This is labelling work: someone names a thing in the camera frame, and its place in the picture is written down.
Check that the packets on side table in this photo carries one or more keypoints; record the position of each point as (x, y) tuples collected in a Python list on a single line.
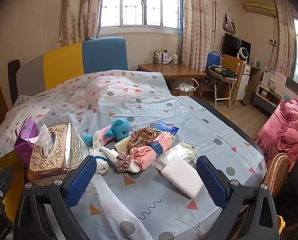
[(163, 57)]

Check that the blue Tempo tissue pack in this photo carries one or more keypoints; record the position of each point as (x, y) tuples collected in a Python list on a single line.
[(164, 127)]

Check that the right floral curtain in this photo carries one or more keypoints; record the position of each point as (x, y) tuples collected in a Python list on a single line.
[(196, 33)]

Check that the gold embossed tissue box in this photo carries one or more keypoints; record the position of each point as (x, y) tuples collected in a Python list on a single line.
[(64, 156)]

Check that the white round fan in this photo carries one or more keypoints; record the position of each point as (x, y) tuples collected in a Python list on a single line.
[(243, 54)]

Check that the white bag under table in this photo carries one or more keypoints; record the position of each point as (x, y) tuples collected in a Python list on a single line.
[(184, 87)]

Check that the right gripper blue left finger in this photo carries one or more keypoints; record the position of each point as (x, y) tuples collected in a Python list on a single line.
[(77, 181)]

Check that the purple cardboard box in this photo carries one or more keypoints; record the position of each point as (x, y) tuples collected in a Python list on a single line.
[(23, 146)]

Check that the blue folding chair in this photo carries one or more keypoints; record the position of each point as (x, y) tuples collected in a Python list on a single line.
[(218, 74)]

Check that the wooden side table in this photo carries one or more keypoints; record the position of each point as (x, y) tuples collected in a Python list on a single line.
[(174, 72)]

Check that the patterned plastic tablecloth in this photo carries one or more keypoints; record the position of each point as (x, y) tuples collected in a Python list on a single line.
[(145, 205)]

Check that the blue plush elephant toy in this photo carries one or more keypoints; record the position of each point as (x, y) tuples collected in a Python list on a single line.
[(119, 130)]

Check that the pink ruffled bedding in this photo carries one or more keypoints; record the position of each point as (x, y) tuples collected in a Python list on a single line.
[(280, 133)]

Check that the pink towel blue band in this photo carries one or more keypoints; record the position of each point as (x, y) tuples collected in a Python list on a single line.
[(144, 156)]

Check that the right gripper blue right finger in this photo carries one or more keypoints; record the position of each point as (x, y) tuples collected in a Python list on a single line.
[(208, 174)]

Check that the beige towel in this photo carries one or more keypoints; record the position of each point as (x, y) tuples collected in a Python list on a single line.
[(183, 176)]

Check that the floral curtain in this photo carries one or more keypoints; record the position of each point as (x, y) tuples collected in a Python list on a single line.
[(80, 21), (196, 33)]

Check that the black television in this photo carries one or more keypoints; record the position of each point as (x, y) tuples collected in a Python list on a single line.
[(232, 44)]

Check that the wall air conditioner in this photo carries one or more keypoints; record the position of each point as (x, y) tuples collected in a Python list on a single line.
[(261, 8)]

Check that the window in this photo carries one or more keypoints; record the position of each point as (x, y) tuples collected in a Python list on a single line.
[(142, 13)]

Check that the brown satin scrunchie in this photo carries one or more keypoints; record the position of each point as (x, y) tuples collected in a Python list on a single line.
[(141, 137)]

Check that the white knit gloves bundle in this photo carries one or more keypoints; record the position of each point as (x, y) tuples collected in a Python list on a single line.
[(102, 164)]

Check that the left floral curtain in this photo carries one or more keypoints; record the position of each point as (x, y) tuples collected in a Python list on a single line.
[(80, 21)]

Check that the gold metal tray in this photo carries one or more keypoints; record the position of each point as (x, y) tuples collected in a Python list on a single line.
[(13, 195)]

